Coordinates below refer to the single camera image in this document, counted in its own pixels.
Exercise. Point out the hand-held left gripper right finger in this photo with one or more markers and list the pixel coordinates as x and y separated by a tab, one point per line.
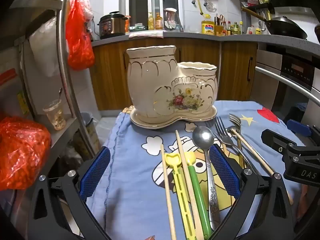
223	172

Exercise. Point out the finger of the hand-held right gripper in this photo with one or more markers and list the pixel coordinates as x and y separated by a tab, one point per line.
298	127
272	137

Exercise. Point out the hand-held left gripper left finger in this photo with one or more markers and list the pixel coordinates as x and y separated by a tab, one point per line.
95	172

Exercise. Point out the wooden chopstick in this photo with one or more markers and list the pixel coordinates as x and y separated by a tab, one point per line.
167	187
186	170
250	147
224	149

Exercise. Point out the silver metal fork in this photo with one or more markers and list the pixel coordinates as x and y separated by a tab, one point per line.
220	130

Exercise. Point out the yellow plastic shovel spoon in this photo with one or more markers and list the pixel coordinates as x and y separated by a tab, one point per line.
180	187

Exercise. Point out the cream floral ceramic utensil holder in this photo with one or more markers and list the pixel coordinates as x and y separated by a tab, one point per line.
150	85

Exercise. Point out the blue cartoon printed cloth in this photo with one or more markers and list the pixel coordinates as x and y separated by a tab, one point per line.
130	180

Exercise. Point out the metal spoon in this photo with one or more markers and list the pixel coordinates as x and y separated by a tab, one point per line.
203	136

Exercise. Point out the built-in oven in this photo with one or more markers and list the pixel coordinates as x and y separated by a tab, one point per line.
295	67

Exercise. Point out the clear plastic cup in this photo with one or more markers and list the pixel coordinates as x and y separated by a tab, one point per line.
56	117

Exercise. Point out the red mesh plastic bag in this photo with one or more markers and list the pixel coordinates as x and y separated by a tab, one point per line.
22	150

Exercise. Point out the cream ceramic drip tray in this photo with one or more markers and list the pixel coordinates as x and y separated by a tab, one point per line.
160	123

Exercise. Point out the small spoon in cup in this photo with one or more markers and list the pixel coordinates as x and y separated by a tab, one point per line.
60	93

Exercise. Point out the wooden kitchen cabinet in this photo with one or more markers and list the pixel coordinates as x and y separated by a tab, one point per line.
107	75

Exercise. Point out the black wok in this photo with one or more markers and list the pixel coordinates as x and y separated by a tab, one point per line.
285	26

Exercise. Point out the green sauce bottle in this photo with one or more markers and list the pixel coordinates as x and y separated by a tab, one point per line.
235	29

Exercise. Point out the knife block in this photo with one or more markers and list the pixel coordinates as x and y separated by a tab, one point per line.
219	28

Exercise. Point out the yellow canister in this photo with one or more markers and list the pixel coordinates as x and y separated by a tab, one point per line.
208	28

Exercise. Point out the hanging red plastic bag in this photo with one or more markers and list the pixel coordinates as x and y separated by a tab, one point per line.
80	42

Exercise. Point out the white plastic bag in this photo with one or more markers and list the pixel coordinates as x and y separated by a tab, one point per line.
47	50

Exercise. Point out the electric pressure cooker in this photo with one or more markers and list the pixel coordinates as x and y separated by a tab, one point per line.
111	26

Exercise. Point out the white towel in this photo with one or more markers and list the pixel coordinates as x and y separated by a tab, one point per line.
146	34

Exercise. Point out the yellow oil bottle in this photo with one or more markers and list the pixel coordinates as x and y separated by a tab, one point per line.
150	22

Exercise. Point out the orange oil bottle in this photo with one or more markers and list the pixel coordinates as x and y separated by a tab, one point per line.
158	22

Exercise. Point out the wall spice shelf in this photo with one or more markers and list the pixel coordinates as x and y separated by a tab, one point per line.
260	3

